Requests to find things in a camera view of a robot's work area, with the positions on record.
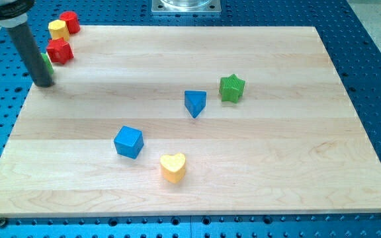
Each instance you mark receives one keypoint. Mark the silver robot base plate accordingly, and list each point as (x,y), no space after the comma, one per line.
(186,6)

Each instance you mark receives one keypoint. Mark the green circle block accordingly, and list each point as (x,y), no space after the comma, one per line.
(48,63)

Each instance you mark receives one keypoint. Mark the blue cube block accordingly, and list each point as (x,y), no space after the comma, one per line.
(129,142)

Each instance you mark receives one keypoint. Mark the black robot arm flange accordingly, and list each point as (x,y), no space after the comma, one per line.
(10,9)

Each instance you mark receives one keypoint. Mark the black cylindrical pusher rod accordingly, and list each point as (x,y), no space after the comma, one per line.
(22,37)

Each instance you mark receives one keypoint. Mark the red cylinder block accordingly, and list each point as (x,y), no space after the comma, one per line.
(71,20)

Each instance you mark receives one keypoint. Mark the yellow pentagon block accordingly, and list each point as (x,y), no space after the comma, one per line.
(58,30)

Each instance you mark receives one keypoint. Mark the green star block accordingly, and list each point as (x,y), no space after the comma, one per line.
(231,88)

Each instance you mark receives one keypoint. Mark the blue triangle block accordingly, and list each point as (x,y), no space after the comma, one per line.
(195,102)

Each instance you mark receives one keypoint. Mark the light wooden board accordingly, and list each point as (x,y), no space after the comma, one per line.
(292,144)

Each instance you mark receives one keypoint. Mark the yellow heart block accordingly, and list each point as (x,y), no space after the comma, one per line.
(173,167)

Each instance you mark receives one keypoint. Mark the red hexagon block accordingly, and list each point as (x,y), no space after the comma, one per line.
(59,51)

